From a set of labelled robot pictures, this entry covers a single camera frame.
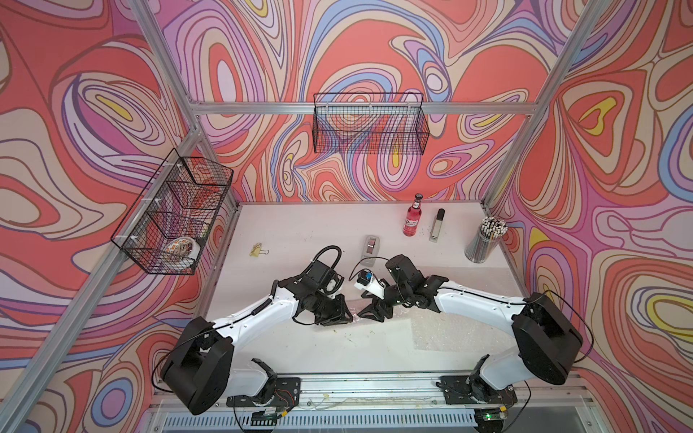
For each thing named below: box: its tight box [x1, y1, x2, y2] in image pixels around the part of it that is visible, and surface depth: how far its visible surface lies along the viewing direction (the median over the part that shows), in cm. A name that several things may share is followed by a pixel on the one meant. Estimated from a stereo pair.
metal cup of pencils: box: [464, 216, 509, 265], surface depth 92 cm
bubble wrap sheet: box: [393, 308, 517, 352], surface depth 85 cm
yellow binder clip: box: [249, 241, 270, 258], surface depth 105 cm
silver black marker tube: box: [428, 207, 446, 243], surface depth 110 cm
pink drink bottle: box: [402, 193, 424, 237], surface depth 103 cm
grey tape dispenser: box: [360, 234, 381, 268], surface depth 102 cm
